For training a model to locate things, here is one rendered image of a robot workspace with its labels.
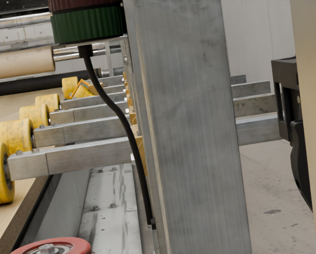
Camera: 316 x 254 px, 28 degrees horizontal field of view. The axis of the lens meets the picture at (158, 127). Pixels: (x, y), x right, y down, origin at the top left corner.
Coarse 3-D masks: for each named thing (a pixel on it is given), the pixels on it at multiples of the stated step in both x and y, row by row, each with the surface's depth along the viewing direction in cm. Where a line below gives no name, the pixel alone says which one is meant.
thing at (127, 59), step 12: (60, 12) 49; (108, 36) 50; (120, 36) 50; (84, 48) 51; (84, 60) 52; (132, 72) 51; (96, 84) 52; (108, 96) 52; (120, 120) 52; (132, 132) 53; (132, 144) 52; (144, 180) 53; (144, 192) 53; (144, 204) 53
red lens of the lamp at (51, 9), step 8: (48, 0) 50; (56, 0) 49; (64, 0) 49; (72, 0) 48; (80, 0) 48; (88, 0) 48; (96, 0) 49; (104, 0) 49; (112, 0) 49; (120, 0) 50; (56, 8) 49; (64, 8) 49
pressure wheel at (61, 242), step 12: (48, 240) 61; (60, 240) 60; (72, 240) 60; (84, 240) 59; (12, 252) 59; (24, 252) 59; (36, 252) 59; (48, 252) 57; (60, 252) 58; (72, 252) 56; (84, 252) 56
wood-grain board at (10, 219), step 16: (16, 96) 291; (32, 96) 276; (0, 112) 218; (16, 112) 209; (64, 144) 142; (16, 192) 88; (32, 192) 90; (0, 208) 80; (16, 208) 78; (0, 224) 72; (16, 224) 76; (0, 240) 66
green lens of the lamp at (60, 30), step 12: (72, 12) 49; (84, 12) 48; (96, 12) 49; (108, 12) 49; (120, 12) 50; (60, 24) 49; (72, 24) 49; (84, 24) 49; (96, 24) 49; (108, 24) 49; (120, 24) 50; (60, 36) 50; (72, 36) 49; (84, 36) 49; (96, 36) 49
